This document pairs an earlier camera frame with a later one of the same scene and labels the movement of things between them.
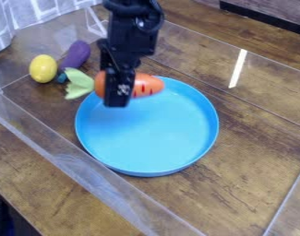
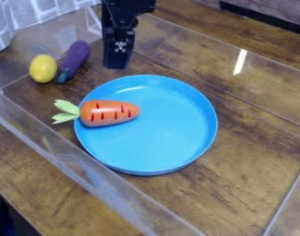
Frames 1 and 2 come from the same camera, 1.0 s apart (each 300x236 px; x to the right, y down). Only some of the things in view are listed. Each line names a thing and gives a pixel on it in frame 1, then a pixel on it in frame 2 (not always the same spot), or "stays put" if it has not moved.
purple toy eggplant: (77, 55) stays put
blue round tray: (161, 135) stays put
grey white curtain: (15, 15) stays put
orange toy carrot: (81, 85) → (95, 112)
